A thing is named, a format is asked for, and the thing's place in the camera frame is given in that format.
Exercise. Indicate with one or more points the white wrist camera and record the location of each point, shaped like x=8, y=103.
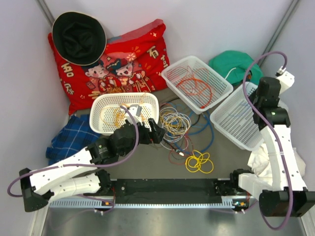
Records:
x=135, y=111
x=286, y=79

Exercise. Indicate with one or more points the green cloth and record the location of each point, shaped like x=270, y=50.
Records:
x=231, y=65

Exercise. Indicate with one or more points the black round hat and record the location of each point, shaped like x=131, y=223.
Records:
x=79, y=38

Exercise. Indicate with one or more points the white rectangular basket right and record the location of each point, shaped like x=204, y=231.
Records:
x=233, y=118

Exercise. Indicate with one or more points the white rectangular basket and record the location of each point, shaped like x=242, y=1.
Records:
x=233, y=118
x=198, y=85

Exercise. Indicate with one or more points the red printed pillow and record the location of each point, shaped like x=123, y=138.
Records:
x=132, y=62

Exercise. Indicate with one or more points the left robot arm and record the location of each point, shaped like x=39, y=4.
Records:
x=83, y=172

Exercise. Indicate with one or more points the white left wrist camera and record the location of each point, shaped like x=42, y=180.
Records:
x=135, y=111

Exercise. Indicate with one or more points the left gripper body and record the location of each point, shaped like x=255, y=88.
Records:
x=144, y=136

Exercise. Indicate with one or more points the white basket with rounded corners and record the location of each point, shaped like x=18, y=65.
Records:
x=107, y=115

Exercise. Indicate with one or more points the white cloth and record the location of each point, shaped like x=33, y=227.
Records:
x=260, y=164

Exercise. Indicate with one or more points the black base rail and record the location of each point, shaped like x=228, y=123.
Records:
x=166, y=191

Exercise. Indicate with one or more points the white rectangular basket centre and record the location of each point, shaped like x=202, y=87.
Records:
x=198, y=85

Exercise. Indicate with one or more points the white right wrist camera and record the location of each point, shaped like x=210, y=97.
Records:
x=286, y=79

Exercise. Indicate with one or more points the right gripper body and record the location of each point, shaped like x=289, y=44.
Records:
x=255, y=100

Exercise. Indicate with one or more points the blue plaid cloth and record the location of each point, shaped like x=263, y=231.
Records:
x=73, y=137

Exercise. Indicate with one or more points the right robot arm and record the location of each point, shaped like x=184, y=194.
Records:
x=287, y=195

